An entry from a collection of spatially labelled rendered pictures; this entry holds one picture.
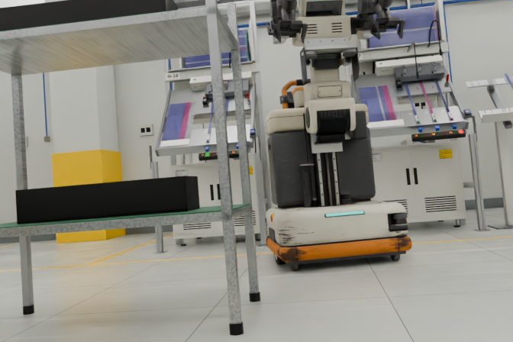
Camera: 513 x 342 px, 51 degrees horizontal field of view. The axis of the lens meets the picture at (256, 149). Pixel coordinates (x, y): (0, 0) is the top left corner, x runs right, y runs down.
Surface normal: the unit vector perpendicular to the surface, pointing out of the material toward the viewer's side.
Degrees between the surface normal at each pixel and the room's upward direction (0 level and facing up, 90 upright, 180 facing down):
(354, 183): 90
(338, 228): 90
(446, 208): 90
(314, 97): 98
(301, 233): 90
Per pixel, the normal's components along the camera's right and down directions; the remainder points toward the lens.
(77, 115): -0.12, -0.06
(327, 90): 0.10, 0.07
